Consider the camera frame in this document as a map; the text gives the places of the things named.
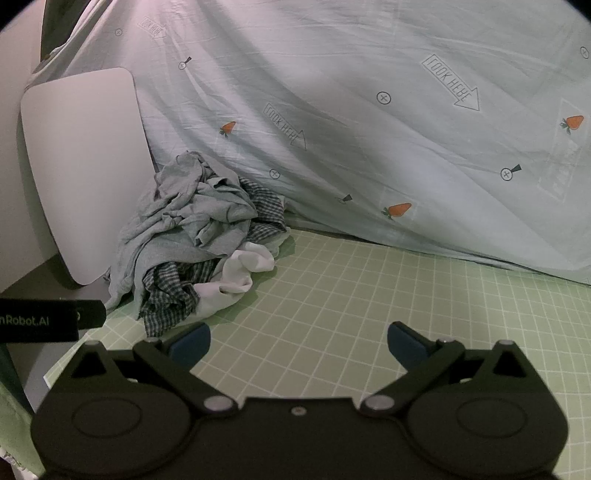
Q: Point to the light blue printed blanket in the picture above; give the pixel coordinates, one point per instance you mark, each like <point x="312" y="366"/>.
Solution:
<point x="369" y="115"/>

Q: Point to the light grey garment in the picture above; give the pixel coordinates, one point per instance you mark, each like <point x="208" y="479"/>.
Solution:
<point x="134" y="258"/>

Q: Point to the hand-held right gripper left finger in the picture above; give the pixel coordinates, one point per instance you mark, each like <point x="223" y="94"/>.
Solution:
<point x="191" y="345"/>

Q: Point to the white rounded panel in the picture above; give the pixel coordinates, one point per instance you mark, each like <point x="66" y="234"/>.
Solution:
<point x="83" y="170"/>

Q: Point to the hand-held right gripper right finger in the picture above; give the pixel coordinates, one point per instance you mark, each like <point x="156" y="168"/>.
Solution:
<point x="406" y="346"/>

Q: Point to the white garment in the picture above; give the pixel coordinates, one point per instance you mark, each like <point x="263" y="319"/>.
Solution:
<point x="240" y="272"/>

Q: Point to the pile of crumpled clothes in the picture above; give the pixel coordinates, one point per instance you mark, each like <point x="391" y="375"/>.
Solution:
<point x="166" y="295"/>

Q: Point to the green grid bed sheet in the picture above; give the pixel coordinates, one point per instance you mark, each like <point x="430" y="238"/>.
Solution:
<point x="369" y="300"/>

